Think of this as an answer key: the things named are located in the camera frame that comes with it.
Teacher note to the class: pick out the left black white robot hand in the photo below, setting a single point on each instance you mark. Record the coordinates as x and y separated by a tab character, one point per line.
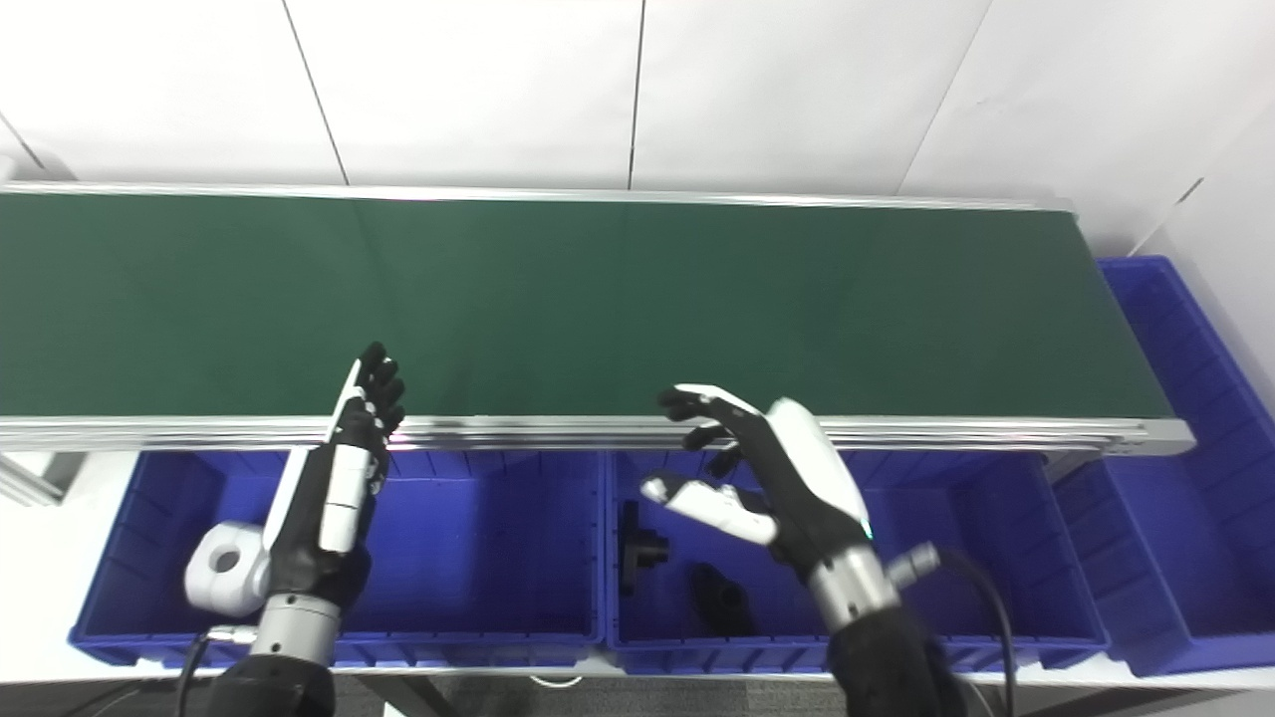
319	538

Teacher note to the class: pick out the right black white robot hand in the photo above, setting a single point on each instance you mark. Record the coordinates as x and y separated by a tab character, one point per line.
797	478

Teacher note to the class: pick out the black flange part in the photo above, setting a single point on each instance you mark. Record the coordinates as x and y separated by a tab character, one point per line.
637	548

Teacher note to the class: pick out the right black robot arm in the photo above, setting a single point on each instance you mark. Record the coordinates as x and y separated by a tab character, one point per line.
882	647

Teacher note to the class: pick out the black rounded part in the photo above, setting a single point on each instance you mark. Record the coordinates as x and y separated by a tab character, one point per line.
722	602

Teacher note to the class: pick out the blue plastic bin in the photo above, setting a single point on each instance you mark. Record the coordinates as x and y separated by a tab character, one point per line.
1185	518
976	558
478	558

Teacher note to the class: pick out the green conveyor belt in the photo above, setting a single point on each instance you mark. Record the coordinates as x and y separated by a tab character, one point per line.
637	309

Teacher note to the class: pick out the aluminium conveyor leg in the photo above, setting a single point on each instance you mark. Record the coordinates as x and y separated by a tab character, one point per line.
35	478

